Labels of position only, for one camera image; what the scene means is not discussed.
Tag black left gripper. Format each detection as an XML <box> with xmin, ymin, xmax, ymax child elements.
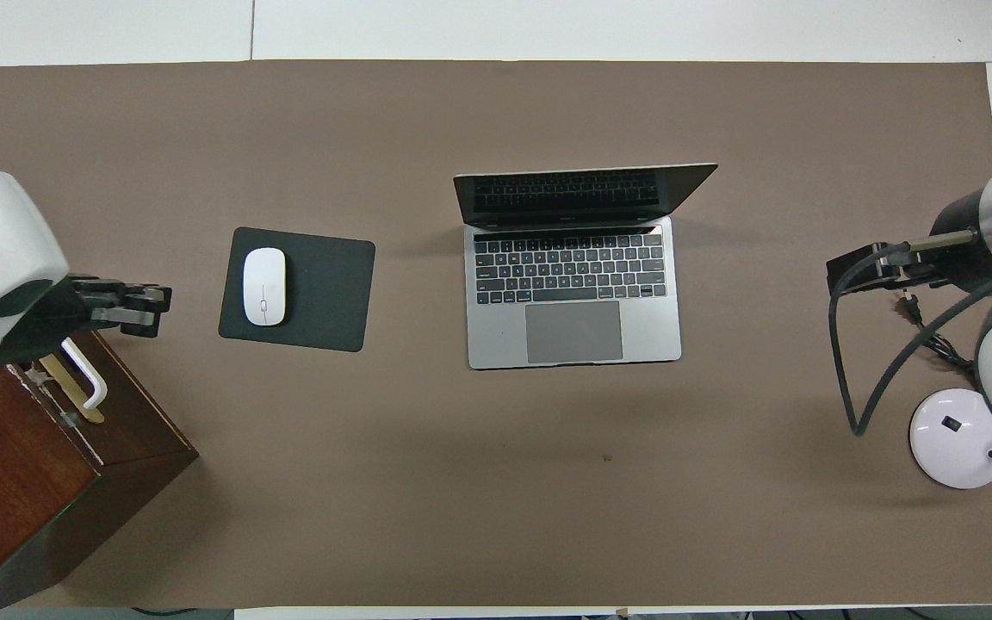
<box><xmin>0</xmin><ymin>275</ymin><xmax>173</xmax><ymax>366</ymax></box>

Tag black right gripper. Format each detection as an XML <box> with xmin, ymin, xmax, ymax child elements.
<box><xmin>826</xmin><ymin>193</ymin><xmax>992</xmax><ymax>299</ymax></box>

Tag silver laptop with apple logo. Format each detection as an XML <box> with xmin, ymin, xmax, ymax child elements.
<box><xmin>453</xmin><ymin>163</ymin><xmax>719</xmax><ymax>371</ymax></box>

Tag white computer mouse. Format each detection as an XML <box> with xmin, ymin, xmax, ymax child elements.
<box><xmin>242</xmin><ymin>247</ymin><xmax>288</xmax><ymax>327</ymax></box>

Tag white desk lamp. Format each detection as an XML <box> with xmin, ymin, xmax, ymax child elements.
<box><xmin>908</xmin><ymin>388</ymin><xmax>992</xmax><ymax>490</ymax></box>

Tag black mouse pad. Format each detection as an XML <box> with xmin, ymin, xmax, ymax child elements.
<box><xmin>218</xmin><ymin>226</ymin><xmax>376</xmax><ymax>353</ymax></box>

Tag dark wooden box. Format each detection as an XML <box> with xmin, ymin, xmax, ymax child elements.
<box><xmin>0</xmin><ymin>332</ymin><xmax>200</xmax><ymax>619</ymax></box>

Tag large brown table mat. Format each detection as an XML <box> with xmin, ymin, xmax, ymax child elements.
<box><xmin>0</xmin><ymin>59</ymin><xmax>992</xmax><ymax>609</ymax></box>

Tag black lamp power cable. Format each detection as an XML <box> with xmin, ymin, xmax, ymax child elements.
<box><xmin>892</xmin><ymin>290</ymin><xmax>992</xmax><ymax>380</ymax></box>

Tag white box handle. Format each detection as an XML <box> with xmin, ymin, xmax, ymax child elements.
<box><xmin>59</xmin><ymin>338</ymin><xmax>109</xmax><ymax>411</ymax></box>

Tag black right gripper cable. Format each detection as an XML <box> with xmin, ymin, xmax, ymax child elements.
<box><xmin>829</xmin><ymin>229</ymin><xmax>992</xmax><ymax>437</ymax></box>

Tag brass handle backplate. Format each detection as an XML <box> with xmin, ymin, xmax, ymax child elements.
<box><xmin>38</xmin><ymin>353</ymin><xmax>107</xmax><ymax>425</ymax></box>

